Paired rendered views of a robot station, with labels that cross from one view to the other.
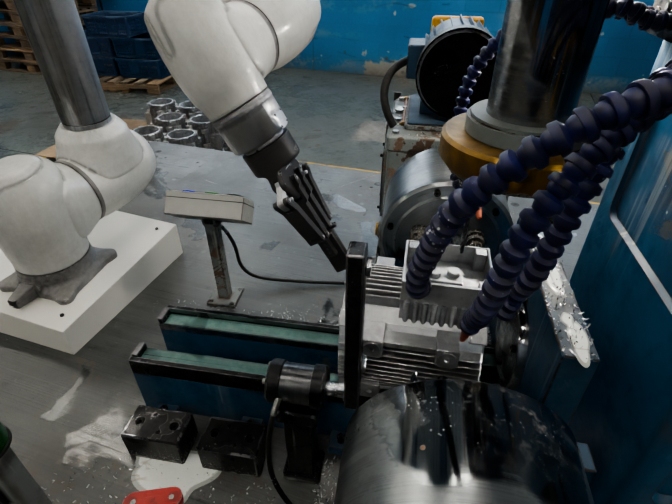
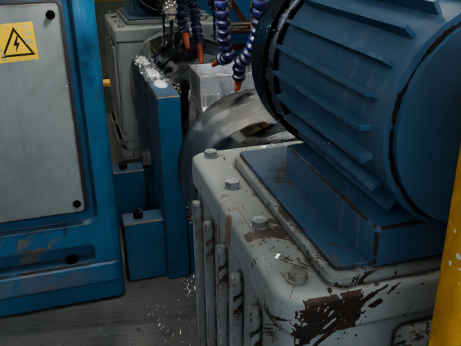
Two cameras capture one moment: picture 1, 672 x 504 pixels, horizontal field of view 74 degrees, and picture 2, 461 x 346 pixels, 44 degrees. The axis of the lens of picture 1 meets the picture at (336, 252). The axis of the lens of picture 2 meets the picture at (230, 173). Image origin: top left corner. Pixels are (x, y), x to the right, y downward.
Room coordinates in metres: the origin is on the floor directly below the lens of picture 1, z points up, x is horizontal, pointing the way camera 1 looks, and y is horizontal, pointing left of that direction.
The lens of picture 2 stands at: (1.45, -0.61, 1.40)
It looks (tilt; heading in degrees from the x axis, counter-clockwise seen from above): 24 degrees down; 154
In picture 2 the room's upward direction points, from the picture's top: 1 degrees counter-clockwise
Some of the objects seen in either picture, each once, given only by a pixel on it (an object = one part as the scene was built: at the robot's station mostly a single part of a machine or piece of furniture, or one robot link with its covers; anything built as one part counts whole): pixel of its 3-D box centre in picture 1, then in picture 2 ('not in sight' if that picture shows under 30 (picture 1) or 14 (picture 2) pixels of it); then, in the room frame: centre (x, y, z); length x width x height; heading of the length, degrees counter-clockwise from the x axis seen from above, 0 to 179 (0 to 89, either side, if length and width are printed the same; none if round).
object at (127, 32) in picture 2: not in sight; (164, 77); (-0.10, -0.07, 0.99); 0.35 x 0.31 x 0.37; 170
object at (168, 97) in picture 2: (544, 363); (140, 163); (0.46, -0.32, 0.97); 0.30 x 0.11 x 0.34; 170
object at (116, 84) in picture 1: (122, 49); not in sight; (5.82, 2.58, 0.39); 1.20 x 0.80 x 0.79; 79
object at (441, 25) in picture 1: (434, 110); (435, 212); (1.12, -0.25, 1.16); 0.33 x 0.26 x 0.42; 170
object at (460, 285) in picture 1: (444, 283); (225, 86); (0.49, -0.15, 1.11); 0.12 x 0.11 x 0.07; 79
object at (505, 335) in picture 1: (508, 339); not in sight; (0.48, -0.26, 1.02); 0.15 x 0.02 x 0.15; 170
